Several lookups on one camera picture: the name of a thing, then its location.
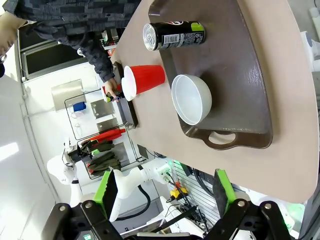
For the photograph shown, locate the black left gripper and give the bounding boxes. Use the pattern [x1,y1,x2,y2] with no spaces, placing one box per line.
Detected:
[67,146,87,163]

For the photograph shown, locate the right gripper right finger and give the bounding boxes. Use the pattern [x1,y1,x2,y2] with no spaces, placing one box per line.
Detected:
[204,168,293,240]

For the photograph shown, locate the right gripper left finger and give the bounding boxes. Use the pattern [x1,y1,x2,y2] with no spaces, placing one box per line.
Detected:
[37,168,121,240]

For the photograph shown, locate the white ceramic bowl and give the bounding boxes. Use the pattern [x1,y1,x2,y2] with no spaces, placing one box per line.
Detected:
[171,73,213,126]

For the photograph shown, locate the person's right forearm dark sleeve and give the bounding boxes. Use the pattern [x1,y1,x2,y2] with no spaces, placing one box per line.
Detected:
[78,32,116,83]

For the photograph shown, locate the person's right hand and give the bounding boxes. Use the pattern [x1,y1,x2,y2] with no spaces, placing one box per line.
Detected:
[103,77,121,102]

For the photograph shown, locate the olive green gloves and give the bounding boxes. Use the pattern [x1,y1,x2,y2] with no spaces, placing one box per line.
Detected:
[87,140,123,176]

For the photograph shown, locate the small grey metal plate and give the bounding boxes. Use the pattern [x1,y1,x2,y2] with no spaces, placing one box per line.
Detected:
[90,99,116,118]
[96,117,119,134]

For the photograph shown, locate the blue cup on rack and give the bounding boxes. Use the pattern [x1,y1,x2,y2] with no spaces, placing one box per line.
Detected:
[73,101,87,113]

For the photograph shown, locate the black metal bookend stand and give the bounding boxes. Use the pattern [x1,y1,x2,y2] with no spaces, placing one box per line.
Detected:
[136,144,150,161]

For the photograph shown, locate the dark window panel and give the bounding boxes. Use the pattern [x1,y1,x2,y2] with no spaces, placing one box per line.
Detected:
[20,41,89,79]

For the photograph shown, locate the red plastic cup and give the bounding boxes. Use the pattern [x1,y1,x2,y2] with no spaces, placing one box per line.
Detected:
[123,64,166,102]

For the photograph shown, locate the person's blurred head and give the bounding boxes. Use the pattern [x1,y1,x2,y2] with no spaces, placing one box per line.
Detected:
[0,11,28,76]

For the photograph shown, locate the person in dark jacket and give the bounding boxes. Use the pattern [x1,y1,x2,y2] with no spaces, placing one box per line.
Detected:
[13,0,142,51]

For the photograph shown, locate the white rounded machine housing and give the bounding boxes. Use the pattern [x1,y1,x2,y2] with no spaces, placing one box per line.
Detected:
[301,6,320,74]

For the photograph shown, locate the black wire wall rack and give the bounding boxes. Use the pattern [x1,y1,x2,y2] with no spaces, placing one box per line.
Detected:
[64,95,141,181]

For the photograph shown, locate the white slatted wall board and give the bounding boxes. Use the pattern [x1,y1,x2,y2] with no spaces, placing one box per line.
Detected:
[171,159,221,227]

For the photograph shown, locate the red handled tool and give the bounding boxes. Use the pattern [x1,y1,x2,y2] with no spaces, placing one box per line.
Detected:
[87,128,127,143]

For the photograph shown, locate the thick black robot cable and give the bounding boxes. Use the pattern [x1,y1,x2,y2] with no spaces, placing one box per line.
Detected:
[117,185,152,221]

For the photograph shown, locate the black cable bundle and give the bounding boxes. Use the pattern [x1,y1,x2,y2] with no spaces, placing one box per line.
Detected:
[159,199,210,235]

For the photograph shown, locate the yellow cable connector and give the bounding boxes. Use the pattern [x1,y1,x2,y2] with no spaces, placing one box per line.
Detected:
[170,187,189,202]

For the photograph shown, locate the grey metal wall panel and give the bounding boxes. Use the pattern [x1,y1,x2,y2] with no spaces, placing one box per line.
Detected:
[51,79,87,111]

